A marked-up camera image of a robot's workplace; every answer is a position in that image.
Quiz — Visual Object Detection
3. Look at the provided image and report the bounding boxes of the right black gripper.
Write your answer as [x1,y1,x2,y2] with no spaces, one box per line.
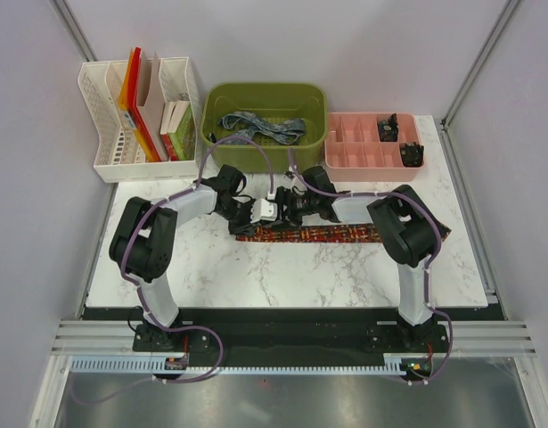
[262,186,319,232]

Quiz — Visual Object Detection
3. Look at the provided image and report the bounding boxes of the red patterned tie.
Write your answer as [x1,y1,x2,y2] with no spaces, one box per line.
[235,221,453,244]

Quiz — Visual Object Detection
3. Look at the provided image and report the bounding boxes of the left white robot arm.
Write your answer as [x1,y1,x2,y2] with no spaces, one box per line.
[109,165,254,350]

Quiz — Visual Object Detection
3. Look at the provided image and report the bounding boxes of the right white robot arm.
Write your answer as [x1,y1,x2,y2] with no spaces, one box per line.
[270,167,449,351]

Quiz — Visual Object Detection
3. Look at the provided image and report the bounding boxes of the blue patterned tie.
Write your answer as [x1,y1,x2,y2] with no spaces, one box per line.
[218,111,307,145]

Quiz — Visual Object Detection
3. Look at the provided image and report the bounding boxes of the pink divided organizer tray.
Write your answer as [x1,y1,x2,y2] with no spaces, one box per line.
[324,112,426,182]

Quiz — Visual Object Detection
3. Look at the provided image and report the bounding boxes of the green treehouse book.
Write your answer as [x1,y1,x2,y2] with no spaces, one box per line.
[176,102,196,161]

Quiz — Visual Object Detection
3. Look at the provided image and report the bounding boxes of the olive green plastic bin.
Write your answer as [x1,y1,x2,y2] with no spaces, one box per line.
[200,82,328,173]

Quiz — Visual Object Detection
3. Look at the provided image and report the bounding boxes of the rolled dark tie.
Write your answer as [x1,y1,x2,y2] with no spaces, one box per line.
[377,113,399,142]
[399,142,424,168]

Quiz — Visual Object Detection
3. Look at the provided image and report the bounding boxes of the red white book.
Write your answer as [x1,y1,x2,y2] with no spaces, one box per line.
[159,101,190,161]

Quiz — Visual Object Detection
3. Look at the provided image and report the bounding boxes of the white plastic file rack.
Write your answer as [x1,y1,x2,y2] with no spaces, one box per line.
[78,57,204,184]

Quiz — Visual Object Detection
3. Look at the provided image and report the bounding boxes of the orange red folder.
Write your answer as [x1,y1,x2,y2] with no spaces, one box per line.
[117,46,161,162]

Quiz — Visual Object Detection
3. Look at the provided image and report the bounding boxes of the beige folder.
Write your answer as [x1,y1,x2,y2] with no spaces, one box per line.
[136,53,168,161]

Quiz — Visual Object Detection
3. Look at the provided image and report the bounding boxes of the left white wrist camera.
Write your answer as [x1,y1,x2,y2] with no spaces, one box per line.
[250,199,278,224]

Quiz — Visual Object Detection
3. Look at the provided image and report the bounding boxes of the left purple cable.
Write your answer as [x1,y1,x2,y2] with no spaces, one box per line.
[120,136,277,333]

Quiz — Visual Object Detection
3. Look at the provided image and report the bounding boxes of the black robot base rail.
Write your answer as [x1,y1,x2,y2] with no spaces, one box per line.
[133,308,449,367]

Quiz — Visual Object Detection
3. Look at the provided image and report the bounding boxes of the white slotted cable duct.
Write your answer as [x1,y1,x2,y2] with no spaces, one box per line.
[70,356,416,376]

